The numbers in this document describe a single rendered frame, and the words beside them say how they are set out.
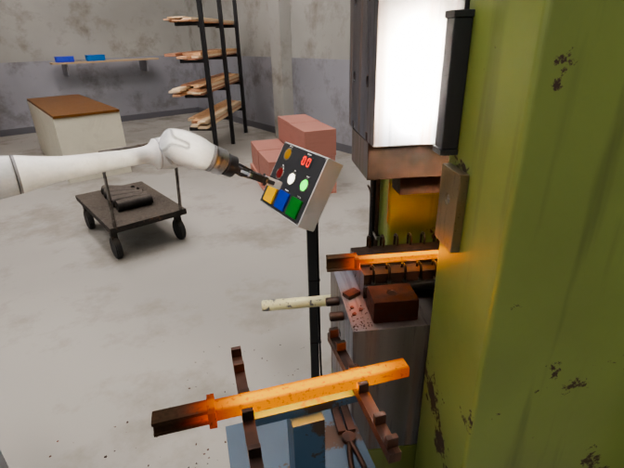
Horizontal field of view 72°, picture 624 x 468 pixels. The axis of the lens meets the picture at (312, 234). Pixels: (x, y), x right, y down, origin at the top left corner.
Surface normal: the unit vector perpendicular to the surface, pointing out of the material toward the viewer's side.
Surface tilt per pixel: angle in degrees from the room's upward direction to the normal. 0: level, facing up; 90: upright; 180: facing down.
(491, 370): 90
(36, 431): 0
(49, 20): 90
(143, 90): 90
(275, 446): 0
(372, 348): 90
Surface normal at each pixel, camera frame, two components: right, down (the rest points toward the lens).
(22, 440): -0.03, -0.91
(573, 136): 0.11, 0.41
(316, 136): 0.34, 0.39
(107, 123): 0.61, 0.32
